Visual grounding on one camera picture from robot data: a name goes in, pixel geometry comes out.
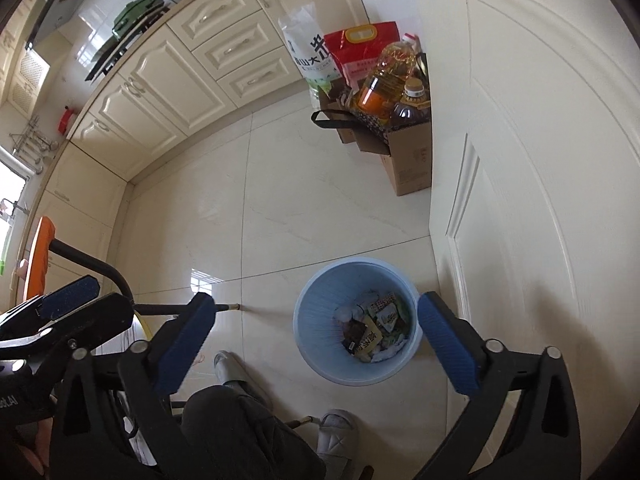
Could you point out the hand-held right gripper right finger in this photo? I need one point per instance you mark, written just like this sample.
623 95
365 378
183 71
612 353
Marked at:
447 345

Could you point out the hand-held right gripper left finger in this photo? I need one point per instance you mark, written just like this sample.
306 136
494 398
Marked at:
182 345

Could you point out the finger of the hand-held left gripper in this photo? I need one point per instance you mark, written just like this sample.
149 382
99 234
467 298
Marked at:
100 320
70 297

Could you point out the dark snack wrapper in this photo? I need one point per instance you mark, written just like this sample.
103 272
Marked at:
354 332

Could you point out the blue plastic trash bin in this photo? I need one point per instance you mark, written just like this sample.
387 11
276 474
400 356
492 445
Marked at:
310 320

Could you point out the person's left hand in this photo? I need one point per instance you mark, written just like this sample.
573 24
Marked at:
37 442

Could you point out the grey slipper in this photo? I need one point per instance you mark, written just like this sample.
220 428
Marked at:
337 437
231 367

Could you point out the person's dark trouser leg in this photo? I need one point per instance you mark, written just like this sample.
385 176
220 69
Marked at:
240 435

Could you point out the steel faucet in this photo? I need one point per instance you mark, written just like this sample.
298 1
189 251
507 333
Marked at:
10 208

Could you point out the window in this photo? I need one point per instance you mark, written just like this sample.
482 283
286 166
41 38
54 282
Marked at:
7 185

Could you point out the cream door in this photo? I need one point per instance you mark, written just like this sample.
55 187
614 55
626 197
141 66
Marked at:
550 210

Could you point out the red container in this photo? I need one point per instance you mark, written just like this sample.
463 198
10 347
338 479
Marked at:
66 119

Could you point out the cardboard box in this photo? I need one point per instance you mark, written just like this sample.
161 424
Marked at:
410 160

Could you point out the small lattice door cabinet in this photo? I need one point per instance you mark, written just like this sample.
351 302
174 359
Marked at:
30 77

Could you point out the cream stove base cabinet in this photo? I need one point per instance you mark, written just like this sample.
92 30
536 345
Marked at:
160 90

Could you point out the black patterned bag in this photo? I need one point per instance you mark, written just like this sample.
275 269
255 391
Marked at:
370 127

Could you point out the dark liquid bottle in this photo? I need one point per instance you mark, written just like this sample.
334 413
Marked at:
412 107

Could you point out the black gas stove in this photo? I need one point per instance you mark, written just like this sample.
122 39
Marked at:
120 45

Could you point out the cooking oil bottle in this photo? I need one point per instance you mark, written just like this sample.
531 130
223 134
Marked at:
387 80

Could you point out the cream drawer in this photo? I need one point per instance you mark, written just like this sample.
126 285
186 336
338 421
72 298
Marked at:
237 45
215 12
260 77

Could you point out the green electric cooker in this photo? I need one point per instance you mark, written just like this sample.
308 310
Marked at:
137 15

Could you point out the range hood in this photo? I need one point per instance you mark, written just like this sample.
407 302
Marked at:
60 0

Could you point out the red rice bag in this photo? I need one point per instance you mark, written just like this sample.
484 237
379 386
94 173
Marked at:
355 55

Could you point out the white rice bag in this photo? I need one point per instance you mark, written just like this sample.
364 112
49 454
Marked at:
307 50

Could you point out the wall utensil rack with ladles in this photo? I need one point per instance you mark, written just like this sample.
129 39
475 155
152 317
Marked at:
32 145

